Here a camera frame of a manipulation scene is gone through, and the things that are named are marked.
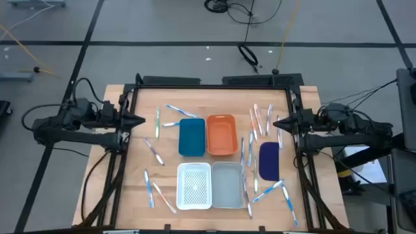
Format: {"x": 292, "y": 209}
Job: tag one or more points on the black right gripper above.
{"x": 307, "y": 122}

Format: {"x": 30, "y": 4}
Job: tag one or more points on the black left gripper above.
{"x": 110, "y": 123}

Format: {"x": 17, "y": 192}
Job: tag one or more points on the blue white toothbrush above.
{"x": 149, "y": 188}
{"x": 268, "y": 191}
{"x": 170, "y": 124}
{"x": 290, "y": 205}
{"x": 250, "y": 148}
{"x": 182, "y": 111}

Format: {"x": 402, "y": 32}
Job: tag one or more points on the white perforated plastic basket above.
{"x": 195, "y": 169}

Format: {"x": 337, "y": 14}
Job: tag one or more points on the grey plastic basket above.
{"x": 227, "y": 185}

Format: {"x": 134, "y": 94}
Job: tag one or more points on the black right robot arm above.
{"x": 341, "y": 141}

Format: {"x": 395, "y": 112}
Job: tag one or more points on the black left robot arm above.
{"x": 81, "y": 138}

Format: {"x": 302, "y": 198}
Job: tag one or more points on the dark blue oval case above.
{"x": 269, "y": 162}

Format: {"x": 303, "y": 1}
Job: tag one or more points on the black perforated box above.
{"x": 262, "y": 80}

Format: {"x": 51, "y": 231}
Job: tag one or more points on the black flat box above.
{"x": 171, "y": 80}

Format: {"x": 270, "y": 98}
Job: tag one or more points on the teal plastic basket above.
{"x": 191, "y": 136}

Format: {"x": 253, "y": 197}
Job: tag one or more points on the orange plastic basket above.
{"x": 222, "y": 136}

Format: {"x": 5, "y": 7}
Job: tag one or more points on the white box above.
{"x": 367, "y": 169}

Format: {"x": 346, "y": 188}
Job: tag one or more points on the grey cabinet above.
{"x": 406, "y": 107}

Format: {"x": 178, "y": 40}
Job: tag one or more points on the grey stand foot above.
{"x": 14, "y": 76}

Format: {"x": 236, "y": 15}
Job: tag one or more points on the black caster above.
{"x": 4, "y": 109}

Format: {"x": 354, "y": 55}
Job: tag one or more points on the grey cart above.
{"x": 403, "y": 182}

